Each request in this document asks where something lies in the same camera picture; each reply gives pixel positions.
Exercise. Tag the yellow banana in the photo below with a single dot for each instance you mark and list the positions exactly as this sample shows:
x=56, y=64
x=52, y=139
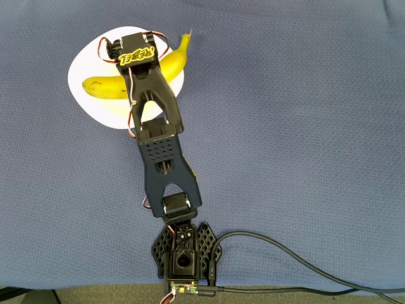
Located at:
x=101, y=87

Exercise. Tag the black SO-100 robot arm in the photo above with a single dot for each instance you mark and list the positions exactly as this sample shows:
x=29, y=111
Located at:
x=161, y=152

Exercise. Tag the white plate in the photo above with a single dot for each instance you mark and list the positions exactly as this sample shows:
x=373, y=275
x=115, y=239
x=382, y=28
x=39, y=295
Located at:
x=88, y=57

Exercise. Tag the blue-grey woven cloth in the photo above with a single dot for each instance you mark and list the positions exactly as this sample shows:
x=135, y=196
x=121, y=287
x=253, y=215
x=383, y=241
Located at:
x=284, y=126

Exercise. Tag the black metal stand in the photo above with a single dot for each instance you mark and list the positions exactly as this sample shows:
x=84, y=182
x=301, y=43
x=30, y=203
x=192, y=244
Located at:
x=9, y=292

